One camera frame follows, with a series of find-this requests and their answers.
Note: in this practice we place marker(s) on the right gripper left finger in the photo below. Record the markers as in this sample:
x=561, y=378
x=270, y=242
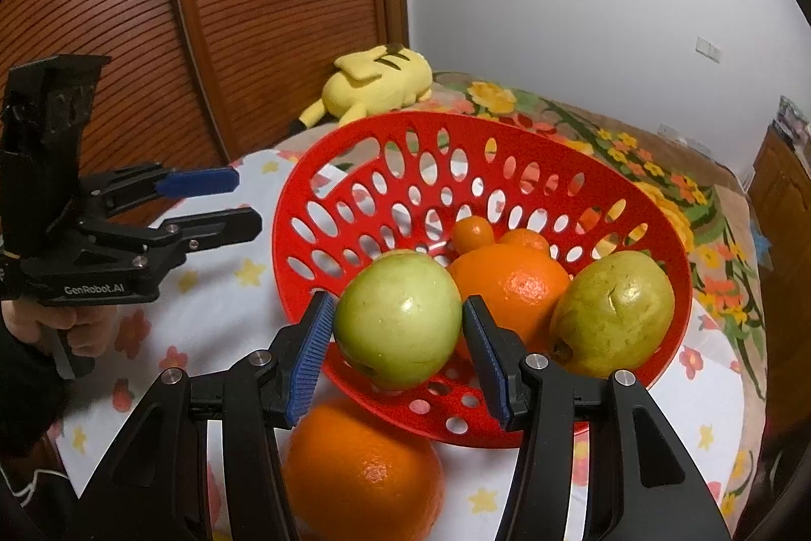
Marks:
x=152, y=481

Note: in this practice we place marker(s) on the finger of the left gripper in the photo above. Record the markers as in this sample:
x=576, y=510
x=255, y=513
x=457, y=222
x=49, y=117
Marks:
x=184, y=239
x=171, y=184

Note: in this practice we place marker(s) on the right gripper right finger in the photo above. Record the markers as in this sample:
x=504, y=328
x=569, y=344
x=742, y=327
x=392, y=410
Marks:
x=642, y=483

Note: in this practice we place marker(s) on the yellow-green pear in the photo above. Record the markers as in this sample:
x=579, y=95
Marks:
x=614, y=315

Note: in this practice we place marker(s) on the large orange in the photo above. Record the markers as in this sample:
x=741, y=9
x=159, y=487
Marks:
x=350, y=475
x=520, y=286

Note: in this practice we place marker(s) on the small green guava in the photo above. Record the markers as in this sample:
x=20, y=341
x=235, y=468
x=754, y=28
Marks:
x=398, y=321

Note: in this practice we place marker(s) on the small tangerine back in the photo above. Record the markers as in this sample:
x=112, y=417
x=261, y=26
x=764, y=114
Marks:
x=525, y=237

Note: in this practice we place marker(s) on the small tangerine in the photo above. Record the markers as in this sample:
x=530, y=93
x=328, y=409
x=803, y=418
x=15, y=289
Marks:
x=525, y=237
x=471, y=233

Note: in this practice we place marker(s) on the small tangerine front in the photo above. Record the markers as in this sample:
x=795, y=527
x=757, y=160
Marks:
x=471, y=233

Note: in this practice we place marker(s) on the person's left hand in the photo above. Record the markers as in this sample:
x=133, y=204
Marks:
x=89, y=331

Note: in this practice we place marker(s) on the white floral tablecloth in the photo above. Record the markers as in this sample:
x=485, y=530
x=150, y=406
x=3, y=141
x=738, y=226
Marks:
x=223, y=304

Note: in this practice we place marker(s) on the brown louvered wardrobe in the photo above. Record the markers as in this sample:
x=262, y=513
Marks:
x=190, y=21

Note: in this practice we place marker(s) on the floral bed blanket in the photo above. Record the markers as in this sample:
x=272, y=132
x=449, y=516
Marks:
x=702, y=201

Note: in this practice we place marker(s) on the red plastic perforated basket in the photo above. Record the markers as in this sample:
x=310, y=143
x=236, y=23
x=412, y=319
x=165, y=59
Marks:
x=502, y=206

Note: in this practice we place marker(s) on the yellow pikachu plush toy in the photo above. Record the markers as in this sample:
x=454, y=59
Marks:
x=373, y=82

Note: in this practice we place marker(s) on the wooden sideboard cabinet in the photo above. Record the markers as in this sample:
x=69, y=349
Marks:
x=780, y=199

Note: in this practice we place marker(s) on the cardboard box of items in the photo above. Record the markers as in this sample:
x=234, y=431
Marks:
x=792, y=122

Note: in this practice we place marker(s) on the white wall switch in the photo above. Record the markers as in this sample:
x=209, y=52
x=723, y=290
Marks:
x=707, y=49

